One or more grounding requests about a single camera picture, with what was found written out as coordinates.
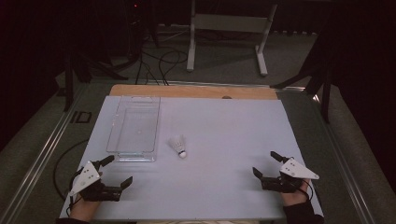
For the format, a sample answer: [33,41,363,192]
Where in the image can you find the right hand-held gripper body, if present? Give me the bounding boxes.
[262,157,320,194]

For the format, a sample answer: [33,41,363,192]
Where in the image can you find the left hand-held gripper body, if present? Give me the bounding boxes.
[68,160,122,203]

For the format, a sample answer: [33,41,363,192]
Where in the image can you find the clear plastic tray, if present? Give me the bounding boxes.
[106,95,162,163]

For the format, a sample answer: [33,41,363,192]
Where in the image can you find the white shuttlecock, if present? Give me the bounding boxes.
[167,134,188,160]

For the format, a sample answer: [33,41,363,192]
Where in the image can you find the person's right hand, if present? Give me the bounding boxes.
[281,179,312,207]

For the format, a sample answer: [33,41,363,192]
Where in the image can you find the person's left hand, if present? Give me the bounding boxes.
[69,194,101,223]

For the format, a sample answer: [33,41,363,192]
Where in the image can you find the white table sheet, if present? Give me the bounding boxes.
[59,95,324,222]

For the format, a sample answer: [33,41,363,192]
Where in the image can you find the black stand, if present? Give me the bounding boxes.
[63,46,129,112]
[270,34,332,124]

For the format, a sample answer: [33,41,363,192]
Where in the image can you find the white metal stand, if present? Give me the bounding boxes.
[186,0,279,77]

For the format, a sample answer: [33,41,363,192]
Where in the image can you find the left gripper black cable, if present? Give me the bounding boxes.
[67,167,85,216]

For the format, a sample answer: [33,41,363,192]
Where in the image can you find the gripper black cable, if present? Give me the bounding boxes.
[67,167,85,216]
[299,178,314,201]

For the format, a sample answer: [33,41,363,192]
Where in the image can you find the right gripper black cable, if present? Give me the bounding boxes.
[299,178,314,201]

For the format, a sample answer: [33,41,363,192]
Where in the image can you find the black cable loop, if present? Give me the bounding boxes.
[52,139,90,201]

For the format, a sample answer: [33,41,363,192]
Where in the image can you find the metal floor rail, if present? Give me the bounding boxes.
[312,92,379,224]
[0,85,87,224]

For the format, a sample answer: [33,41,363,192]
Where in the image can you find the black floor frame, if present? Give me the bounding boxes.
[69,110,93,124]

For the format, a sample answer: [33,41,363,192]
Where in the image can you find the black floor cables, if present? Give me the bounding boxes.
[134,31,190,86]

